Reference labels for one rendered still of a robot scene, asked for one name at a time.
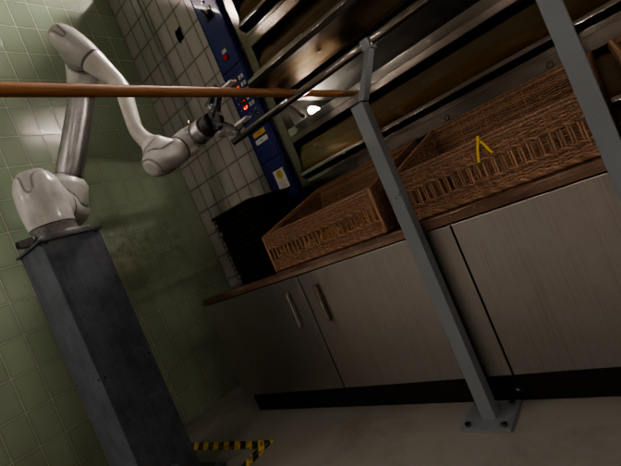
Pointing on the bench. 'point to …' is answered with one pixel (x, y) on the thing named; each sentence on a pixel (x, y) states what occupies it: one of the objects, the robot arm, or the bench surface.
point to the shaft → (144, 91)
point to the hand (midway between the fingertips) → (238, 100)
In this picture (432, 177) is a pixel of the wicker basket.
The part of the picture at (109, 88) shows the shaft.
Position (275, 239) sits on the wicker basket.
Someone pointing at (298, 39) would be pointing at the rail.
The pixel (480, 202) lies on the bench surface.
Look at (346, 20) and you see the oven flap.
